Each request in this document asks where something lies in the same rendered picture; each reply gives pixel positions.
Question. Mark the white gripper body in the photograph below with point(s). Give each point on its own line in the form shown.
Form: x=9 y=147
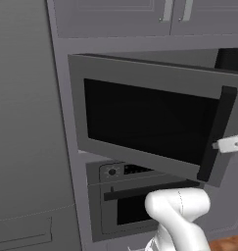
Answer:
x=230 y=144

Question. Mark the grey fridge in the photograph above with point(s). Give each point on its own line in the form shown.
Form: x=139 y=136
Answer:
x=25 y=124

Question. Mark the grey oven door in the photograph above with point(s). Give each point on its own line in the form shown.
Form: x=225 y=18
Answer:
x=105 y=212

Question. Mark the grey microwave door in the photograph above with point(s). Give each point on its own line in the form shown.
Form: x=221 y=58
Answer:
x=146 y=121

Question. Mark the grey tall cabinet frame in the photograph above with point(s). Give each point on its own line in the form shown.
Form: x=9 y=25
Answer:
x=63 y=98

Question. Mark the grey built-in oven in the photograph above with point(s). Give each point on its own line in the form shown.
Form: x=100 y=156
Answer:
x=101 y=202

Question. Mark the grey cupboard door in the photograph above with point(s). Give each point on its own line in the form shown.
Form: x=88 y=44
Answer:
x=110 y=18
x=218 y=16

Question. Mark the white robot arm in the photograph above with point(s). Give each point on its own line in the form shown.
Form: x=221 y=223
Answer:
x=176 y=215

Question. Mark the black oven knob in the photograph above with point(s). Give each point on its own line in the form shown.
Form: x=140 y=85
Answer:
x=112 y=172

